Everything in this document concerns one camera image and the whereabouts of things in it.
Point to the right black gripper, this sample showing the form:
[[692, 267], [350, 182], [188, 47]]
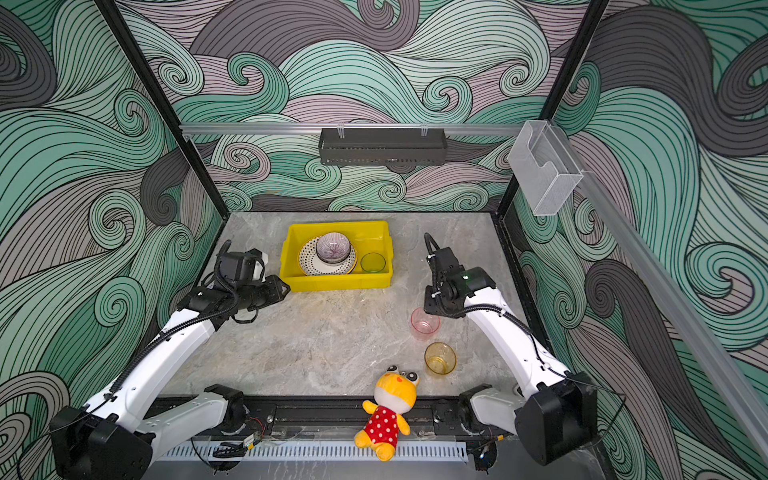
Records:
[[430, 303]]

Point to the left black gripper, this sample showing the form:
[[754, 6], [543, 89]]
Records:
[[273, 283]]

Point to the green transparent cup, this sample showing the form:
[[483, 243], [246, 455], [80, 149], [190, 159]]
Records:
[[373, 262]]

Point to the yellow rimmed dotted plate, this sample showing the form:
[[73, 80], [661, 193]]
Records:
[[312, 265]]

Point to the pink transparent cup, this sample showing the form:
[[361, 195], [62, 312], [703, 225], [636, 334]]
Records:
[[423, 325]]

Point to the brown striped bowl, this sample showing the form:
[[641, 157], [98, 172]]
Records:
[[333, 248]]

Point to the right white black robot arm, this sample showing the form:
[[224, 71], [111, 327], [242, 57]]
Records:
[[558, 413]]

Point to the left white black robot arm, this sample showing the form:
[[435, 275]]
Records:
[[111, 436]]

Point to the yellow plastic bin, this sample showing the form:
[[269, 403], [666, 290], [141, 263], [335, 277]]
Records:
[[366, 237]]

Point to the amber transparent cup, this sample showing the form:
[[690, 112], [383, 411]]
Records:
[[440, 358]]

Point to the yellow plush toy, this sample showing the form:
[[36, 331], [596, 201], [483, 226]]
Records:
[[395, 394]]

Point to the black wall shelf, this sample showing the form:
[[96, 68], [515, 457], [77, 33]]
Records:
[[382, 146]]

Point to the clear plastic wall holder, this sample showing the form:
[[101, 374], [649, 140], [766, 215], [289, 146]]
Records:
[[544, 163]]

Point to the white slotted cable duct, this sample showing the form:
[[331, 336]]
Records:
[[316, 451]]

